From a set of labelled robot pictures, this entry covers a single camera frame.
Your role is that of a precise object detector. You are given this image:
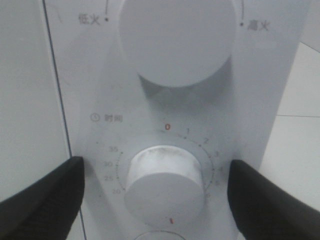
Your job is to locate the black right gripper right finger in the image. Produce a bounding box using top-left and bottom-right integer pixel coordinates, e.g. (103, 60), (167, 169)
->
(227, 159), (320, 240)

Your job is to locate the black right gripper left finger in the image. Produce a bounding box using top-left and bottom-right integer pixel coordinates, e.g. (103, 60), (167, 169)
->
(0, 156), (84, 240)

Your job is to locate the white microwave door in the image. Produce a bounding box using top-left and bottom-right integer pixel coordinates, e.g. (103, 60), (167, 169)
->
(0, 0), (70, 200)

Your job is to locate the white timer knob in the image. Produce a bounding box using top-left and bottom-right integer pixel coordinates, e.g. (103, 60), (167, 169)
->
(124, 145), (205, 228)

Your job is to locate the round door release button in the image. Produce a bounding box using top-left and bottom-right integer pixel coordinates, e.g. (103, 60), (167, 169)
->
(134, 230), (185, 240)

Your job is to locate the white microwave oven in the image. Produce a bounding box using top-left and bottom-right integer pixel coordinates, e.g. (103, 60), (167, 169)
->
(0, 0), (311, 240)

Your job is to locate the upper white power knob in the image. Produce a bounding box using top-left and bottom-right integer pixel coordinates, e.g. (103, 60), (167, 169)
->
(118, 0), (237, 88)

